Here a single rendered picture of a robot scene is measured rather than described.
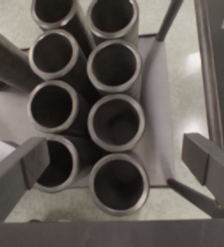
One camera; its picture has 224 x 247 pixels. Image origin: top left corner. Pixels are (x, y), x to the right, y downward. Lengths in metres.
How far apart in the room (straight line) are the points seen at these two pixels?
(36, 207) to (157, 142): 0.73
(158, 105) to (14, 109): 0.57
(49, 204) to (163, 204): 0.57
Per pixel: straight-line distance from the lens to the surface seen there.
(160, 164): 0.65
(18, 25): 1.35
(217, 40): 0.40
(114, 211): 0.39
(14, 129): 0.80
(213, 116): 0.38
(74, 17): 0.50
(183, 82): 0.98
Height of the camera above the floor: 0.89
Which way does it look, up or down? 80 degrees down
